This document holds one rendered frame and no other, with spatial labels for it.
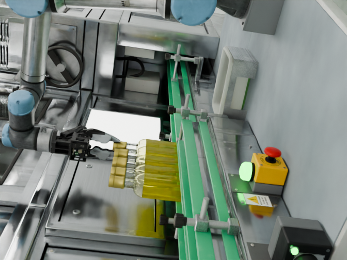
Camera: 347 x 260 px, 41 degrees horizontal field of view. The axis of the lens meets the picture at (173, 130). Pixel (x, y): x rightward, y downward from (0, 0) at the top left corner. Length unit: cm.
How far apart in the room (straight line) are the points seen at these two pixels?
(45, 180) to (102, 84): 90
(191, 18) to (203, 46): 109
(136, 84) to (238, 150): 127
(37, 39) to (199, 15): 52
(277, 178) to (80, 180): 72
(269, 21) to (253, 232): 64
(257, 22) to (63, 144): 70
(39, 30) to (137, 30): 89
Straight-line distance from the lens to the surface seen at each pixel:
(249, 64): 149
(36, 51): 149
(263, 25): 136
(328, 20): 102
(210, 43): 229
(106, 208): 144
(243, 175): 109
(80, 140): 148
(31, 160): 177
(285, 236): 84
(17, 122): 148
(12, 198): 152
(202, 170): 118
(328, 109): 94
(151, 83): 246
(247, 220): 99
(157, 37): 227
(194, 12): 121
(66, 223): 137
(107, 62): 232
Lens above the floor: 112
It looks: 5 degrees down
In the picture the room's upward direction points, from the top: 83 degrees counter-clockwise
